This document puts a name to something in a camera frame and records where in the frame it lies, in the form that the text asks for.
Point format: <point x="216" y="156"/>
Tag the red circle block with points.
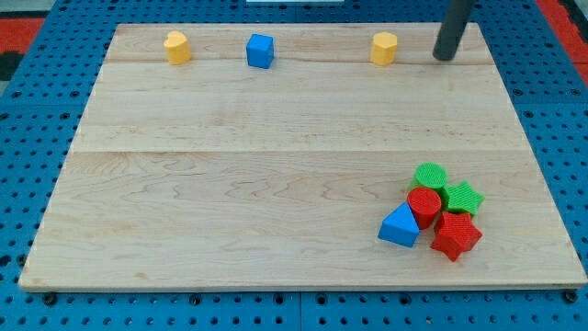
<point x="425" y="205"/>

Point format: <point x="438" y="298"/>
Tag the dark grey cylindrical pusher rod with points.
<point x="452" y="28"/>

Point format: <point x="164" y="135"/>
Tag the green circle block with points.
<point x="429" y="175"/>

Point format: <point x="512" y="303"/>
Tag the light wooden board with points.
<point x="215" y="175"/>

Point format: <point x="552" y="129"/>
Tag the yellow heart block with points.
<point x="177" y="48"/>

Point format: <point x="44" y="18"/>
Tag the blue cube block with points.
<point x="260" y="51"/>

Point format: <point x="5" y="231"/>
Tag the yellow hexagon block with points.
<point x="383" y="49"/>

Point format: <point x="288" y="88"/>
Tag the blue triangle block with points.
<point x="400" y="227"/>

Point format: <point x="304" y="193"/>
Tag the red star block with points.
<point x="455" y="234"/>

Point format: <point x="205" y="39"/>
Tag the green star block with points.
<point x="461" y="198"/>

